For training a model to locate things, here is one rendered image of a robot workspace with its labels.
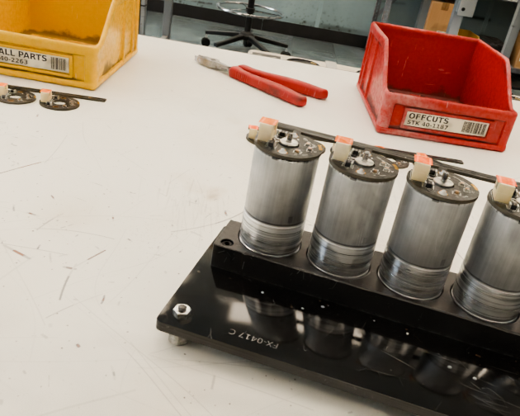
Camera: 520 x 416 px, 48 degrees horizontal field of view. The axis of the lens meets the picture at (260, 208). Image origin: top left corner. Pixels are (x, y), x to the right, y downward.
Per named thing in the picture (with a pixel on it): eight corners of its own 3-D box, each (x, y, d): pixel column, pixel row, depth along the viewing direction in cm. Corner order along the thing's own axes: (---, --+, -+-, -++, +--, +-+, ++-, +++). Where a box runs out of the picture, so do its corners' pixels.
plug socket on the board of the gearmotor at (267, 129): (276, 144, 21) (280, 127, 21) (254, 139, 21) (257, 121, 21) (282, 138, 22) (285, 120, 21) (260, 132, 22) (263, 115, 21)
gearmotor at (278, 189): (288, 282, 22) (314, 161, 20) (228, 264, 23) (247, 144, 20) (301, 251, 24) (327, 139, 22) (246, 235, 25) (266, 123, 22)
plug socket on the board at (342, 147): (352, 164, 20) (357, 147, 20) (329, 158, 20) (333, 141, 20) (356, 157, 21) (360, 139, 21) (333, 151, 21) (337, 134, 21)
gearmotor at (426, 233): (434, 326, 21) (481, 204, 19) (369, 306, 22) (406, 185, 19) (435, 290, 23) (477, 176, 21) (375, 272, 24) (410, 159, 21)
